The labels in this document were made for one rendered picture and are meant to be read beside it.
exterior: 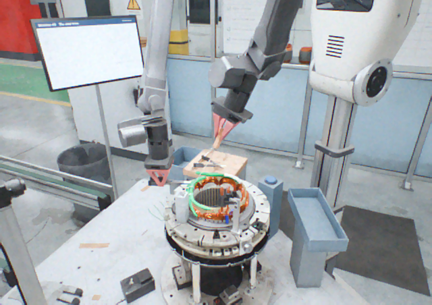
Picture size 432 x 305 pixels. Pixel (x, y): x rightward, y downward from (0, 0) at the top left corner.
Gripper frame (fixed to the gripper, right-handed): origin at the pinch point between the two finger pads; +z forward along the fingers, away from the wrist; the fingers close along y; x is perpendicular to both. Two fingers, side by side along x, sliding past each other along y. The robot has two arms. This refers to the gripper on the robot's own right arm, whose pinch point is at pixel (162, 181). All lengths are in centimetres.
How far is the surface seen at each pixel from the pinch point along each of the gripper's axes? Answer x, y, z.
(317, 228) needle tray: 47.5, 0.5, 14.4
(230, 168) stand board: 19.6, -26.2, 11.2
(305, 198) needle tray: 46, -14, 15
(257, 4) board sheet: 34, -228, -35
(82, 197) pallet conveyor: -57, -47, 46
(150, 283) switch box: -4.7, 8.2, 35.2
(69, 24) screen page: -62, -77, -34
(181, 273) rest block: 5.2, 5.1, 33.3
